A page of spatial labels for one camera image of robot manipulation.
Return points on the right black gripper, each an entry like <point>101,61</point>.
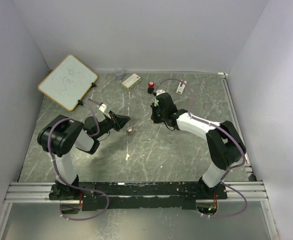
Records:
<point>154,118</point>

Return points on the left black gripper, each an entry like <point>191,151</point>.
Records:
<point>118,121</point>

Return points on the silver keys bunch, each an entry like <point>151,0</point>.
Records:
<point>130,131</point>

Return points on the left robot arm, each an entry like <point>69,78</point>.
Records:
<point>63,133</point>

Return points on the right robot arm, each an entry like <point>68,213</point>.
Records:
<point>223,140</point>

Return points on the red black stamp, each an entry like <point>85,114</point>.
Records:
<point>151,86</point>

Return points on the white plastic clip tool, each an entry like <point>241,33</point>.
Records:
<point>181,87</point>

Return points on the green white small box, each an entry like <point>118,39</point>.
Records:
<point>131,81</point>

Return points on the clear plastic cup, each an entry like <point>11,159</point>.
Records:
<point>119,73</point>

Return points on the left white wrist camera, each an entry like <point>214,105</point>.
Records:
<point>104,107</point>

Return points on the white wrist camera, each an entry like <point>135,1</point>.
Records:
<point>104,107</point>
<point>159,92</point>

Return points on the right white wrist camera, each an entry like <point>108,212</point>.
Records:
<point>159,92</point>

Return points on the small whiteboard with yellow frame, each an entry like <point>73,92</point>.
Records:
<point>68,82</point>

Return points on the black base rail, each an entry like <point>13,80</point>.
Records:
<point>136,195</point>

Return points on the white corner bracket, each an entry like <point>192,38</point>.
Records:
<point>223,74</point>

